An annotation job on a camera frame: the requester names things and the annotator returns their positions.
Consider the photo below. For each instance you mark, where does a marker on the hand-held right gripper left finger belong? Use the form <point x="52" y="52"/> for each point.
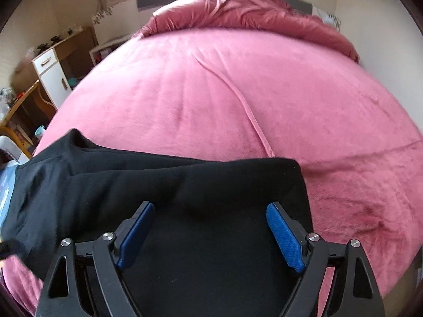
<point x="135" y="234"/>

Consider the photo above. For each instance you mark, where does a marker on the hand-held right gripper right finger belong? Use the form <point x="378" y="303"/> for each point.
<point x="284" y="237"/>

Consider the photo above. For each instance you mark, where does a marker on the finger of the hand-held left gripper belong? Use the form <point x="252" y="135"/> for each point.
<point x="11" y="249"/>

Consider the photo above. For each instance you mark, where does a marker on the black embroidered pants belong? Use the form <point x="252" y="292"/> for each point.
<point x="198" y="188"/>

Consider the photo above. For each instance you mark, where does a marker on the blue and white box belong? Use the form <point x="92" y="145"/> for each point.
<point x="6" y="188"/>

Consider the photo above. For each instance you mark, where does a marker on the grey chair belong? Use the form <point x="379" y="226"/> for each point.
<point x="10" y="145"/>

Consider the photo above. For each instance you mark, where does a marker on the teal and white cup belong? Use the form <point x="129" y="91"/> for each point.
<point x="39" y="132"/>

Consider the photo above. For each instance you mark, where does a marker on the wooden desk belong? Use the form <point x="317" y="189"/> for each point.
<point x="13" y="112"/>

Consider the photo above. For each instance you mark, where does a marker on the clear plastic bags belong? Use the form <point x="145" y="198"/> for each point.
<point x="6" y="99"/>

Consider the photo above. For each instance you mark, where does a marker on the bed with pink sheet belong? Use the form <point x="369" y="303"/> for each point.
<point x="231" y="89"/>

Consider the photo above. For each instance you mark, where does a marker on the teal basin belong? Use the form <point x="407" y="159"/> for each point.
<point x="74" y="82"/>

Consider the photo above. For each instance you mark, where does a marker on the white cabinet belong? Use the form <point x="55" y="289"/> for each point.
<point x="53" y="82"/>

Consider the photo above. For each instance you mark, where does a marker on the white nightstand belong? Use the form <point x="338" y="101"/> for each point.
<point x="109" y="44"/>

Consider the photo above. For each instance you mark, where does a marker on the brown wooden cupboard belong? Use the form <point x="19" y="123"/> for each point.
<point x="79" y="46"/>

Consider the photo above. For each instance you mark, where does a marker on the dark desk clutter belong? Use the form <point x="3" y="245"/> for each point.
<point x="53" y="39"/>

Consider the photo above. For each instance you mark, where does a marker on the pink duvet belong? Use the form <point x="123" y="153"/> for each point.
<point x="248" y="10"/>

